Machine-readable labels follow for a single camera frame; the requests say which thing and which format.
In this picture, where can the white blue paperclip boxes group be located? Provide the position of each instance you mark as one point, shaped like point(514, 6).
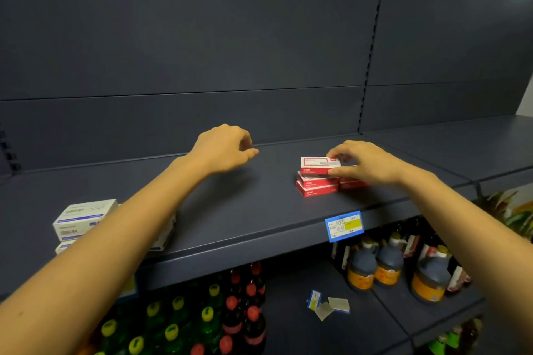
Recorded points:
point(83, 217)

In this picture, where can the group of yellow-capped green bottles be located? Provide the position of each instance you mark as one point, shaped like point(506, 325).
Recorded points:
point(208, 317)

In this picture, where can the loose blue yellow tag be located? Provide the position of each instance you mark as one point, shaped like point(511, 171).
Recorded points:
point(314, 300)

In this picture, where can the person's right hand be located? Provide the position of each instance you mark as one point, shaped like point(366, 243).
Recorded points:
point(374, 165)

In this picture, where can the cluster of assorted bottles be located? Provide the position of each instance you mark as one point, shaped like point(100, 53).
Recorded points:
point(512, 213)

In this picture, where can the red box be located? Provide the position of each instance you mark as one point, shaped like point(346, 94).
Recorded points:
point(314, 165)

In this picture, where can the blue yellow price tag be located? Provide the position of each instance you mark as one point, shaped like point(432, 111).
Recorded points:
point(344, 226)

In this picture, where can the person's left forearm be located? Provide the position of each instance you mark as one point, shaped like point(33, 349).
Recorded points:
point(91, 267)

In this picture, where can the green glass bottle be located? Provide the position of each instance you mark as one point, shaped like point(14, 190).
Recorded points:
point(437, 346)
point(453, 338)

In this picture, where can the person's right forearm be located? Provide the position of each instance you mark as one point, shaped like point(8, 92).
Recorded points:
point(479, 242)

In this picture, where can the group of red-capped cola bottles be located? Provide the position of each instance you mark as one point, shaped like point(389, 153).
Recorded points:
point(254, 329)

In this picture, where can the group of dark sauce bottles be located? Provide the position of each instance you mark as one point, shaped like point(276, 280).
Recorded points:
point(412, 244)

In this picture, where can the stack of red boxes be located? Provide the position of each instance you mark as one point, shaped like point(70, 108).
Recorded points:
point(316, 189)

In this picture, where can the loose beige paper tag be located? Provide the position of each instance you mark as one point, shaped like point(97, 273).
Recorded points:
point(324, 311)

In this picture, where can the loose white paper tag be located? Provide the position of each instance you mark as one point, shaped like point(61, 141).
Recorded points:
point(339, 305)

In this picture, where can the person's left hand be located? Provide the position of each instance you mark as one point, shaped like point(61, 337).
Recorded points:
point(220, 151)

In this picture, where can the brown glass bottle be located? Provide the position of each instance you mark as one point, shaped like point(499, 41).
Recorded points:
point(470, 334)

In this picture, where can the dark grey metal shelf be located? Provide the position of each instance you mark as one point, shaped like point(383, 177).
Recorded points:
point(166, 34)

